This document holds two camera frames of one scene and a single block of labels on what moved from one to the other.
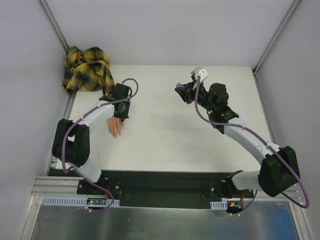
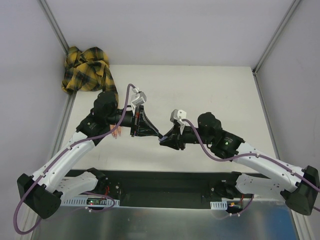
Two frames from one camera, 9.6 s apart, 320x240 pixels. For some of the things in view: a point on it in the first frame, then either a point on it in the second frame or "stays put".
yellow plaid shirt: [87, 70] stays put
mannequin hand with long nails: [115, 124] stays put
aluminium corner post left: [55, 26] stays put
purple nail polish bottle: [179, 85] -> [163, 138]
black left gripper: [110, 98] -> [136, 121]
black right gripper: [188, 91] -> [179, 139]
